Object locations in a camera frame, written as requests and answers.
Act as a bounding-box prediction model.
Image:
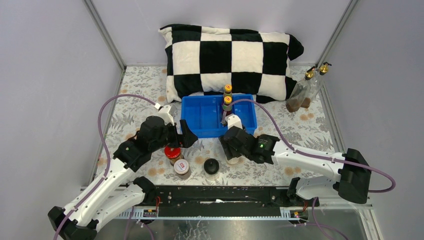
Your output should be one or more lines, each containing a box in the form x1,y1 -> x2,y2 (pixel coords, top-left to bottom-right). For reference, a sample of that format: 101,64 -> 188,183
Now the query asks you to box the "black cap shaker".
226,157 -> 240,165
203,158 -> 220,181

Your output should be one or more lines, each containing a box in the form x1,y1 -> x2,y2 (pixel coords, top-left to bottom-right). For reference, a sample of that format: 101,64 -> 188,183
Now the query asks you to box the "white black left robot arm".
47,116 -> 198,240

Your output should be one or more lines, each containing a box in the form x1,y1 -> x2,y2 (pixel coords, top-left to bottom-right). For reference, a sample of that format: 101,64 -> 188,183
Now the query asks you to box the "yellow cap sauce bottle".
223,84 -> 233,98
221,96 -> 233,126

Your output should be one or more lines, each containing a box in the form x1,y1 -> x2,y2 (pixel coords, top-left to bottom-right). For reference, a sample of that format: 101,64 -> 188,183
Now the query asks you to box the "gold top oil bottle left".
286,66 -> 316,113

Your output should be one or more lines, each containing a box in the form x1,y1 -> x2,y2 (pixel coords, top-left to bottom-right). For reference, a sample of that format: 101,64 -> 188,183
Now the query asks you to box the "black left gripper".
150,120 -> 199,153

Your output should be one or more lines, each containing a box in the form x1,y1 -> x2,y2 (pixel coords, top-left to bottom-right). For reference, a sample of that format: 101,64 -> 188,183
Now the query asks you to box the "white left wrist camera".
154,103 -> 176,126

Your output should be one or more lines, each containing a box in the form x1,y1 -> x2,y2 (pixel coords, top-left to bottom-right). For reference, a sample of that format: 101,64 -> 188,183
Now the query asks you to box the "floral pattern table mat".
93,66 -> 339,186

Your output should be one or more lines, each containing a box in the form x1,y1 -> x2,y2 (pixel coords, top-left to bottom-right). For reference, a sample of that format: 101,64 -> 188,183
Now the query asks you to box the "black white checkered pillow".
158,24 -> 304,103

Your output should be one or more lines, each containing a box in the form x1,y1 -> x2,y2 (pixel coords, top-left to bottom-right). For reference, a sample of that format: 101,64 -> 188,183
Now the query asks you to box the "blue plastic divided bin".
181,95 -> 258,138

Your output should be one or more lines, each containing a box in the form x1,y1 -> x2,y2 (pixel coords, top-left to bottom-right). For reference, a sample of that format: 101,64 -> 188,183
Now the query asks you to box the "white lid sauce jar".
173,159 -> 191,180

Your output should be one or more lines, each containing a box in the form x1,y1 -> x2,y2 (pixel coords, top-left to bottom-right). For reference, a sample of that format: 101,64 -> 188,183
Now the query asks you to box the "gold oil bottle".
301,62 -> 332,109
286,66 -> 316,113

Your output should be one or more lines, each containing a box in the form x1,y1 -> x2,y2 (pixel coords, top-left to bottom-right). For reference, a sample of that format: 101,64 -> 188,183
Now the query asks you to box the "red lid sauce jar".
164,146 -> 184,166

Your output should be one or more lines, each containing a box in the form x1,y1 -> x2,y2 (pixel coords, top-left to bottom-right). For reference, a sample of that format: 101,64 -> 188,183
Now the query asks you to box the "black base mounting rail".
138,185 -> 320,218

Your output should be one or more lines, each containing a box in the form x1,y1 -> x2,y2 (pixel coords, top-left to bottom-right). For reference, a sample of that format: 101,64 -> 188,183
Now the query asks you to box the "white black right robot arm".
219,126 -> 371,206

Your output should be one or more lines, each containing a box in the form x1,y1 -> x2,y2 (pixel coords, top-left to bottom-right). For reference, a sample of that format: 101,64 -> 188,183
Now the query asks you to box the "gold top oil bottle right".
301,62 -> 332,109

